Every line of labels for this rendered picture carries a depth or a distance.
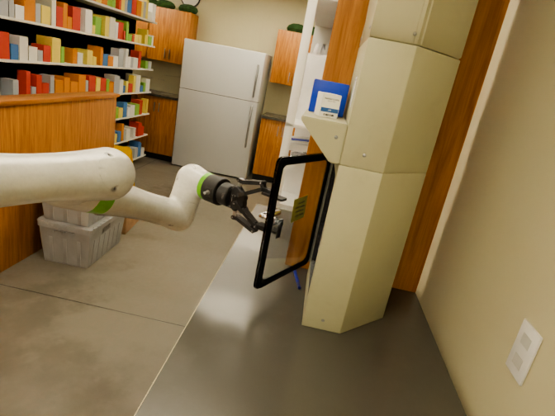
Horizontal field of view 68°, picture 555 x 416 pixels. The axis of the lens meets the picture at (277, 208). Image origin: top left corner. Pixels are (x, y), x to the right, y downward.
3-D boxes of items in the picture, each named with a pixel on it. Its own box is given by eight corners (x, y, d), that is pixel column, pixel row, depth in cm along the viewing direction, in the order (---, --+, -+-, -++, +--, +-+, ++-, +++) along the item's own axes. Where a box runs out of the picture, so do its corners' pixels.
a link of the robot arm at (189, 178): (176, 156, 140) (196, 165, 149) (162, 190, 140) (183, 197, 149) (206, 167, 133) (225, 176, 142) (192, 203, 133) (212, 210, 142)
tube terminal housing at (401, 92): (376, 290, 147) (442, 63, 123) (389, 345, 116) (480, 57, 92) (306, 274, 148) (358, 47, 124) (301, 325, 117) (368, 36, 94)
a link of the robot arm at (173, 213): (123, 180, 112) (99, 169, 118) (106, 219, 112) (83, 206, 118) (206, 207, 143) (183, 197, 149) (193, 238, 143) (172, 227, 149)
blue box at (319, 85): (341, 115, 127) (348, 84, 124) (342, 117, 117) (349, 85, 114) (309, 108, 127) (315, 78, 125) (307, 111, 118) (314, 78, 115)
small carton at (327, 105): (330, 116, 114) (335, 94, 112) (336, 119, 109) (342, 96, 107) (313, 113, 113) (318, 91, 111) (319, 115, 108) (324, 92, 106)
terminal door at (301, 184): (307, 263, 145) (333, 152, 133) (254, 290, 121) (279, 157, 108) (305, 262, 146) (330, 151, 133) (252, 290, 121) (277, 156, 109)
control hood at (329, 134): (336, 145, 134) (343, 114, 130) (339, 164, 103) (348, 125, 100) (301, 139, 134) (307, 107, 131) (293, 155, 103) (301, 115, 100)
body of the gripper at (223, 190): (213, 206, 133) (235, 216, 128) (217, 182, 130) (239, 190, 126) (229, 203, 139) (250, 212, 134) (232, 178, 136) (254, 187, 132)
